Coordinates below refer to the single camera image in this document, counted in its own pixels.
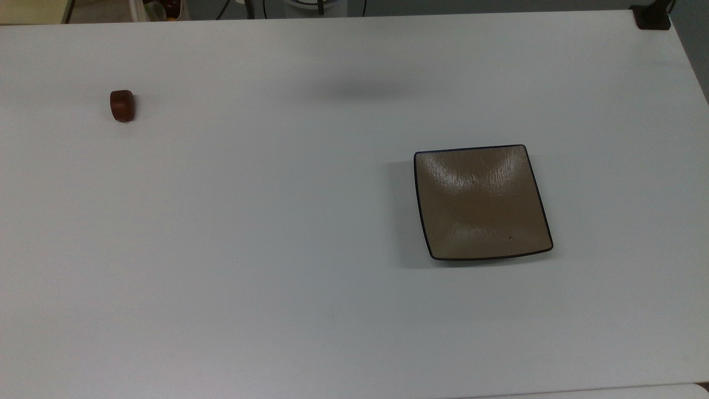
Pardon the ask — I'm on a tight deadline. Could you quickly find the small reddish-brown round food item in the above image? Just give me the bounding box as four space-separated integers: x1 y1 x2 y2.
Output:
110 90 136 124

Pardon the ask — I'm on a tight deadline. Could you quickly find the square brown ceramic plate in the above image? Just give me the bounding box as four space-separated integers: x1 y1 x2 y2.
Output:
413 144 554 262

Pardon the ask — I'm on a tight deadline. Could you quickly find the black table clamp block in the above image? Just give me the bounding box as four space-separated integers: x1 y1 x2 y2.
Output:
631 0 672 30

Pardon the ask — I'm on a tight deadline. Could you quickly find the yellow board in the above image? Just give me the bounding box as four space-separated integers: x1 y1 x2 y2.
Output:
0 0 70 25

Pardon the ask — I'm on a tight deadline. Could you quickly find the black cable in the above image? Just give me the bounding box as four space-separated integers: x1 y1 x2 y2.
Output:
216 0 262 20

